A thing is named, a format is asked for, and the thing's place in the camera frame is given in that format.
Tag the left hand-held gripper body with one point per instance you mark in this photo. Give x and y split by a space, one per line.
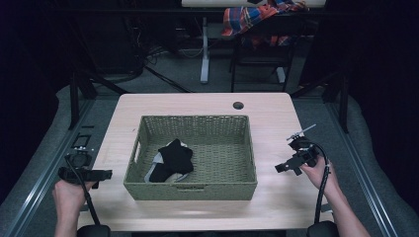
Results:
76 174

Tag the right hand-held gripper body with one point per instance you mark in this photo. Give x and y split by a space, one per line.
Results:
304 153

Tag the green woven basket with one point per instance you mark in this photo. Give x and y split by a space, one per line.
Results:
219 158

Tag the black and grey cloth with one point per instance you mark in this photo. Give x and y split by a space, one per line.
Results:
174 161

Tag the person's right hand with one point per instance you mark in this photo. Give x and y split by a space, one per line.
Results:
318 176

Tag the person's left hand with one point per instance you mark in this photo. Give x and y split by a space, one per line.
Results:
67 200

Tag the black metal stand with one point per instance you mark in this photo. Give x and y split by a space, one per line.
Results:
332 89
82 89

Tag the black chair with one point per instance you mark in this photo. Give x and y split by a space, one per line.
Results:
263 56

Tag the white desk with grey leg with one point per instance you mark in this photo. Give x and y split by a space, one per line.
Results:
205 49

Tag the plaid cloth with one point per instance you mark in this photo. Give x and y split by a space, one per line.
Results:
250 16

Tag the grey metal rail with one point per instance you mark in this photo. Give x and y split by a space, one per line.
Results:
362 171
39 184

